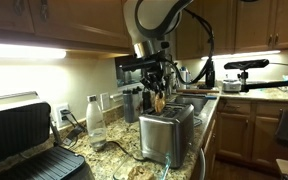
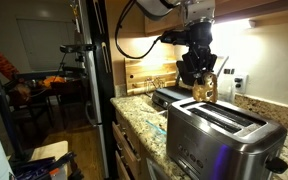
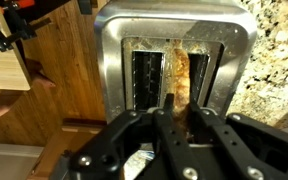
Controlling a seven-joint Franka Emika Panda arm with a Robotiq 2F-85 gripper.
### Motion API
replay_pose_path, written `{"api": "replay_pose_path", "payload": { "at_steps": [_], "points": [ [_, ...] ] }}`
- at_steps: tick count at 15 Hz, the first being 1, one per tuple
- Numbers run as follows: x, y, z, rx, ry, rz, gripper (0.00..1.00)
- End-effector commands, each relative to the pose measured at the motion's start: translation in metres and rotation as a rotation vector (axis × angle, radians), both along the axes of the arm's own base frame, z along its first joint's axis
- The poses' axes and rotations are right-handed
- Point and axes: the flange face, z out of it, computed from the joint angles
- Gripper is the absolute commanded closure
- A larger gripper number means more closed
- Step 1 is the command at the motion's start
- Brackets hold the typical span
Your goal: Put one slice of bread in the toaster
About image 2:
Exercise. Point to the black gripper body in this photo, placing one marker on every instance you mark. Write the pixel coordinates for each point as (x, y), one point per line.
(199, 43)

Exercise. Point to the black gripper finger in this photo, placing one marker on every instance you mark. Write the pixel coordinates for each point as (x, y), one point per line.
(210, 65)
(186, 75)

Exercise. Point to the seeded bread slice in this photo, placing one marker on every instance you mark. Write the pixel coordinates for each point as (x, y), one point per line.
(205, 90)

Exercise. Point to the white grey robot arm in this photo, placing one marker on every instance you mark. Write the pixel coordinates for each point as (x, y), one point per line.
(157, 6)

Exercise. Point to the stainless steel toaster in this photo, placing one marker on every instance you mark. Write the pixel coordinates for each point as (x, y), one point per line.
(217, 143)

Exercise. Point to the black panini grill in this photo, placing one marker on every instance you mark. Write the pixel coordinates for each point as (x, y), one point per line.
(169, 95)

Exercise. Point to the clear plastic bottle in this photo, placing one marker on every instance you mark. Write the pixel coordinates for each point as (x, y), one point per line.
(226, 88)

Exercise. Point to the long under-cabinet light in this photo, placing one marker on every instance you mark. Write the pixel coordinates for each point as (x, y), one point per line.
(234, 24)

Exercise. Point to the wooden cutting board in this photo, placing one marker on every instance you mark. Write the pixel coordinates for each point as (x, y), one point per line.
(144, 75)

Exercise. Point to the clear glass container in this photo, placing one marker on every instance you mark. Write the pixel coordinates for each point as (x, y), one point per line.
(157, 126)

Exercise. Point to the steel refrigerator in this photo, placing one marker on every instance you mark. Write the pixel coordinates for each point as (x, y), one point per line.
(99, 83)

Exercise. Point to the wooden drawer cabinet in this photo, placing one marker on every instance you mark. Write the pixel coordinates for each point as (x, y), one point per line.
(127, 150)

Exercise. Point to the dark wooden chair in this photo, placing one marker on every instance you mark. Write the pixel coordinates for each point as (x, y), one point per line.
(69, 93)

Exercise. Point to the dark dining table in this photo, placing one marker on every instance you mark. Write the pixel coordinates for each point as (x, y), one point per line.
(40, 74)

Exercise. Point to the white panel door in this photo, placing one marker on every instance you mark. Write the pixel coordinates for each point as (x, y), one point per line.
(44, 43)

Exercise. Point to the light wooden board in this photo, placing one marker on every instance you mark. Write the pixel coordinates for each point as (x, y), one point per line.
(47, 153)

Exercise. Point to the black clamp tool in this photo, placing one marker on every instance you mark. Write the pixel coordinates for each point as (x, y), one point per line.
(50, 166)

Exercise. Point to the orange cloth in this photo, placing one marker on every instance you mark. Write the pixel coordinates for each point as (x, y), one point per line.
(2, 63)

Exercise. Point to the black metal pole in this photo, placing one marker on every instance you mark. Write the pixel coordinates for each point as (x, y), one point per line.
(2, 100)

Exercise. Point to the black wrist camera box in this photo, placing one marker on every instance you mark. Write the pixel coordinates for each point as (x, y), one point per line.
(175, 36)

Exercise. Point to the white wall outlet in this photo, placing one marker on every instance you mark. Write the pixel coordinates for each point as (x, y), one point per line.
(240, 83)

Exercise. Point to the wooden wall cabinet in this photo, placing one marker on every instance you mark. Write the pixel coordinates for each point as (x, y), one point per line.
(250, 8)

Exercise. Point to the black camera on stand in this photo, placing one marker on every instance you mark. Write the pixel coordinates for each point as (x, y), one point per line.
(75, 48)

